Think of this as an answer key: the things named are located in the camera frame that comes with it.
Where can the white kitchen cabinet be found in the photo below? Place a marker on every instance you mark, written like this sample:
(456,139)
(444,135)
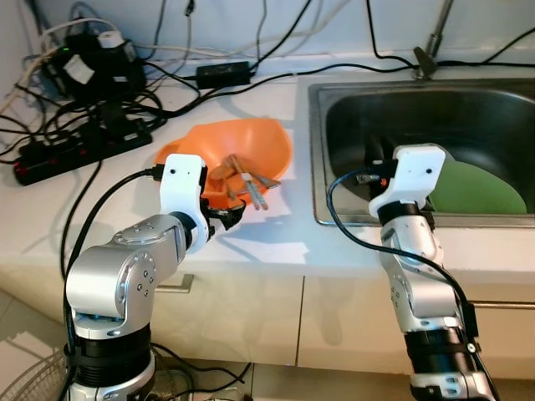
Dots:
(251,317)

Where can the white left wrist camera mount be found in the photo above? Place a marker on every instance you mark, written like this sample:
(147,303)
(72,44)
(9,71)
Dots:
(181,180)

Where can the orange plastic bowl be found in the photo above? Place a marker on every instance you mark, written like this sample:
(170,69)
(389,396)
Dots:
(251,140)

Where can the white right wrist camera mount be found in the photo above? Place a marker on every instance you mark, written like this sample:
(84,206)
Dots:
(414,171)

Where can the black power adapter brick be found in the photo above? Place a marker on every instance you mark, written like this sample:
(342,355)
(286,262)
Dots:
(224,73)

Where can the metal floor fan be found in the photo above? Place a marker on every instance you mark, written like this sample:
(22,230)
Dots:
(33,384)

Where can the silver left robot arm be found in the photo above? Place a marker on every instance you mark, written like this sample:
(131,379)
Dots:
(117,276)

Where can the metal faucet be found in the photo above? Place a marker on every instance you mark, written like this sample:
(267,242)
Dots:
(426,60)

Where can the black plug adapter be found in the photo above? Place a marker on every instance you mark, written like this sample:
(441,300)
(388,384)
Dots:
(117,121)

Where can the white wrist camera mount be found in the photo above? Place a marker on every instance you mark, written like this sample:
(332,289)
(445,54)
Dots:
(414,171)
(181,180)

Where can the black power strip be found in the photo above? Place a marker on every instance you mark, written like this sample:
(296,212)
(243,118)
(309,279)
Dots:
(84,149)

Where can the stainless steel sink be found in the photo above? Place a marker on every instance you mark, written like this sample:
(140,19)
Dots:
(468,117)

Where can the black charger with white label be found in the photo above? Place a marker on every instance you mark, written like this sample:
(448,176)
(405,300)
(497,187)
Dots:
(109,71)

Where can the green plate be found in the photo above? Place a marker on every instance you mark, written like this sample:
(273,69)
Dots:
(481,192)

